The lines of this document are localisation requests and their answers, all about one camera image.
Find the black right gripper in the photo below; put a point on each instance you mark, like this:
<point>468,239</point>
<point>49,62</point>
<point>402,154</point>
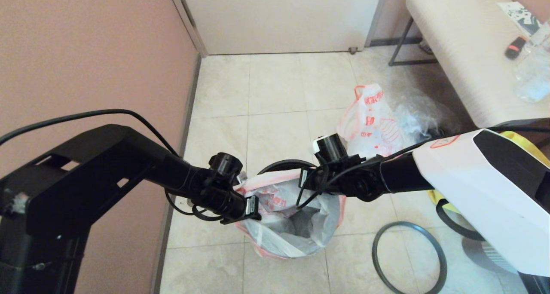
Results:
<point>309,180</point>

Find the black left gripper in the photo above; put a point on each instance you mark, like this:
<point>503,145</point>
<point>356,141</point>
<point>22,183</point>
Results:
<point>249,208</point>

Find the black round trash bin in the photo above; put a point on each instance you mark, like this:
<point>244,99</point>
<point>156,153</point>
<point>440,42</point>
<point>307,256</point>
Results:
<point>283,164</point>

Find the white red-printed bin liner bag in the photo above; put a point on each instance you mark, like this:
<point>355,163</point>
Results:
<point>292,225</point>

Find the white red plastic bag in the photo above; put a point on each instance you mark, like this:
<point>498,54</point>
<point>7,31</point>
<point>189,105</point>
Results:
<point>369,122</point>

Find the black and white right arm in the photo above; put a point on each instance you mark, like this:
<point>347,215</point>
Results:
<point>472,182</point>

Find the grey ribbed robot base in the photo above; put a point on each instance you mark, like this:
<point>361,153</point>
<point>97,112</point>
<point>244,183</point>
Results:
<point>485,255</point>

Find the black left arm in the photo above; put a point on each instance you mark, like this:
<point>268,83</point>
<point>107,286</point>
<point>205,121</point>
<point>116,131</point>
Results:
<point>86,182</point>

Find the clear plastic bag with items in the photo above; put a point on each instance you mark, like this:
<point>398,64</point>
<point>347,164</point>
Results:
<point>423,113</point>

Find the yellow fabric tote bag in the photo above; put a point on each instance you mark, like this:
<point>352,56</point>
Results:
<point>524,139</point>

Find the white door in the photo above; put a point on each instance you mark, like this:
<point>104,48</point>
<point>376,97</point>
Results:
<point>279,19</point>

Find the beige bench with metal legs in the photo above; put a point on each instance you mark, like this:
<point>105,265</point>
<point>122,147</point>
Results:
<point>464,49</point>

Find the black and orange marker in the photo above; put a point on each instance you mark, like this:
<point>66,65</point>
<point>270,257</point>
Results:
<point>514,47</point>

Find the clear plastic water bottle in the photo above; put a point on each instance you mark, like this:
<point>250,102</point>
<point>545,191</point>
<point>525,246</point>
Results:
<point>533,77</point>

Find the black and white printed paper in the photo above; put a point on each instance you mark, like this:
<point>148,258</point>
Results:
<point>517,15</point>

